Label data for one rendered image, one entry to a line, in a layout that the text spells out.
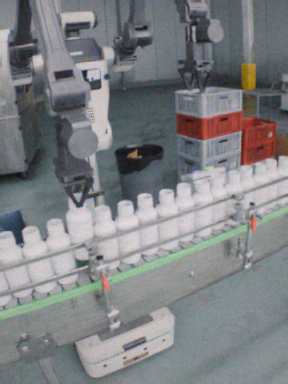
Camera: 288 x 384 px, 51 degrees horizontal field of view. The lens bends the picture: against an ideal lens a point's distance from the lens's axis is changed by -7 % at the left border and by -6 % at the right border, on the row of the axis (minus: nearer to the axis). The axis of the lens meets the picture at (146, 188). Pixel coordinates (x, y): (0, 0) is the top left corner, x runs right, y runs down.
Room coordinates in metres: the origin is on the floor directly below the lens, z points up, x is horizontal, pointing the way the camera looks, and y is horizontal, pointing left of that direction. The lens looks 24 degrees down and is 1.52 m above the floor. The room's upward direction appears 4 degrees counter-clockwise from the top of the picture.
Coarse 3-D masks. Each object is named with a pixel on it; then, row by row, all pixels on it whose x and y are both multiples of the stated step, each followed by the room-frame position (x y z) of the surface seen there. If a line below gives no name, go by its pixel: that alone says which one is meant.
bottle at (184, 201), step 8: (184, 184) 0.81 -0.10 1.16; (176, 192) 0.80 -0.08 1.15; (184, 192) 0.78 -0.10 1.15; (176, 200) 0.79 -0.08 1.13; (184, 200) 0.78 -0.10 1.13; (192, 200) 0.79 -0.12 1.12; (184, 208) 0.77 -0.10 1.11; (184, 216) 0.77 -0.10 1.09; (192, 216) 0.78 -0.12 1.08; (184, 224) 0.77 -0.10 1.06; (192, 224) 0.78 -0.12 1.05; (184, 240) 0.77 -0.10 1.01
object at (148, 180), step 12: (132, 144) 3.05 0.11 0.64; (144, 144) 3.05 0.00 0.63; (120, 156) 2.94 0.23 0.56; (144, 156) 3.04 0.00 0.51; (156, 156) 2.68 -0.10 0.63; (120, 168) 2.73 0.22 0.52; (132, 168) 2.64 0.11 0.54; (144, 168) 2.64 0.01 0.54; (156, 168) 2.70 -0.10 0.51; (120, 180) 2.77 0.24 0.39; (132, 180) 2.65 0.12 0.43; (144, 180) 2.64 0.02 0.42; (156, 180) 2.70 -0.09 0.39; (132, 192) 2.67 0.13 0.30; (144, 192) 2.65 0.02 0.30; (156, 192) 2.71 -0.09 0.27; (132, 204) 2.68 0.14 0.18; (156, 204) 2.71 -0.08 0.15
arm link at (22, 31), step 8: (16, 0) 0.97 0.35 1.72; (24, 0) 0.94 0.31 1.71; (16, 8) 0.99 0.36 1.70; (24, 8) 0.96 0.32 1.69; (16, 16) 1.00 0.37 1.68; (24, 16) 0.99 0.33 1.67; (16, 24) 1.02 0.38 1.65; (24, 24) 1.01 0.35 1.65; (16, 32) 1.04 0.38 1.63; (24, 32) 1.04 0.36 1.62; (32, 32) 1.11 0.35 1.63; (8, 40) 1.07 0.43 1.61; (16, 40) 1.05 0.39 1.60; (24, 40) 1.07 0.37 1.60; (32, 40) 1.10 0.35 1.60; (8, 48) 1.10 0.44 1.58; (16, 48) 1.08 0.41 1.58; (16, 56) 1.10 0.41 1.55
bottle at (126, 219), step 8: (120, 208) 0.70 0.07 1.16; (128, 208) 0.69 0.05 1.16; (120, 216) 0.70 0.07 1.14; (128, 216) 0.69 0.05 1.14; (136, 216) 0.72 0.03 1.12; (120, 224) 0.69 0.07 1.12; (128, 224) 0.68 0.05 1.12; (136, 224) 0.69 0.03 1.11; (136, 232) 0.69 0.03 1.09; (120, 240) 0.69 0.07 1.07; (128, 240) 0.68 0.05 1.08; (136, 240) 0.69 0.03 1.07; (120, 248) 0.69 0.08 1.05; (128, 248) 0.68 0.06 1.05; (136, 248) 0.69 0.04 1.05; (128, 256) 0.68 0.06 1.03; (136, 256) 0.69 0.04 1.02
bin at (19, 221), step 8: (0, 216) 1.10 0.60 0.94; (8, 216) 1.12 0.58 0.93; (16, 216) 1.13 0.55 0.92; (0, 224) 1.10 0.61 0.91; (8, 224) 1.11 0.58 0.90; (16, 224) 1.13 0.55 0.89; (24, 224) 1.10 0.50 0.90; (0, 232) 1.09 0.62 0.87; (16, 232) 1.12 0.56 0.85; (16, 240) 1.12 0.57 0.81
